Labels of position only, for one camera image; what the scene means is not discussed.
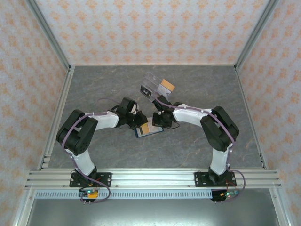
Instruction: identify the grey metal shelf panel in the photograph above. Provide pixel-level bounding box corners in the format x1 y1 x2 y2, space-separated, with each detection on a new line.
25 199 278 226

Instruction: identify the aluminium side rail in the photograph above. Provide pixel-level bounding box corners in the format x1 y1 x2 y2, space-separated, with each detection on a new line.
234 65 269 170
36 65 76 170

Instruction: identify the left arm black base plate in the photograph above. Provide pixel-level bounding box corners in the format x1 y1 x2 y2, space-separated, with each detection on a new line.
69 172 112 188

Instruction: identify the circuit board with blue light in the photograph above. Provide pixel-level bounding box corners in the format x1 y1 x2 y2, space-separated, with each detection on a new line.
211 189 240 202

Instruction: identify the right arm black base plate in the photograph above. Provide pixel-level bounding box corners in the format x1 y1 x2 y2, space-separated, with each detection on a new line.
194 171 236 188

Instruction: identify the aluminium frame post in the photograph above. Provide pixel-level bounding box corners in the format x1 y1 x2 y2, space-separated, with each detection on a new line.
25 0 71 71
235 0 280 71

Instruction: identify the black card with white print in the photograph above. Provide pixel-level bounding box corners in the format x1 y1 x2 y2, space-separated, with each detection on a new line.
139 85 152 99

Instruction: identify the slotted grey cable duct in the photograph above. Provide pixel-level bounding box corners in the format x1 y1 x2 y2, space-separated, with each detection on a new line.
35 190 214 200

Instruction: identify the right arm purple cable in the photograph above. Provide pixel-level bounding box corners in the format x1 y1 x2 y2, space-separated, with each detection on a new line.
155 97 247 203

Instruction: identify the plain orange card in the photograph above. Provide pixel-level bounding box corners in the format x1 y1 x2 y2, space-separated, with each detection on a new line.
161 79 176 92

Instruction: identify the white card with gold chip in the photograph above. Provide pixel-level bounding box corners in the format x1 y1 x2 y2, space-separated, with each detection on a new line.
157 84 172 97

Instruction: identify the orange card with dark stripe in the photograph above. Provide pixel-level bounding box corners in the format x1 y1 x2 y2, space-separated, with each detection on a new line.
137 124 150 137

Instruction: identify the aluminium frame leg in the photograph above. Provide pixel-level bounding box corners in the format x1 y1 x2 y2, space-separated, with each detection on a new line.
269 188 291 226
11 188 36 226

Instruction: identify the clear acrylic card stand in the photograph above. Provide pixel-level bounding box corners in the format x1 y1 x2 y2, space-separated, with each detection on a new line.
138 72 176 109

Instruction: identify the aluminium mounting rail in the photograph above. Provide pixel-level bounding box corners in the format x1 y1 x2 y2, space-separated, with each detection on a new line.
24 169 282 189

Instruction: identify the blue card holder wallet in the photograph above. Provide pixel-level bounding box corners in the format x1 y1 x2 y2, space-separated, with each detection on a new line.
134 117 165 139

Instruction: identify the circuit board with yellow connector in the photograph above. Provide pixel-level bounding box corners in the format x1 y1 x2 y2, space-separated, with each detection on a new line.
79 188 99 198

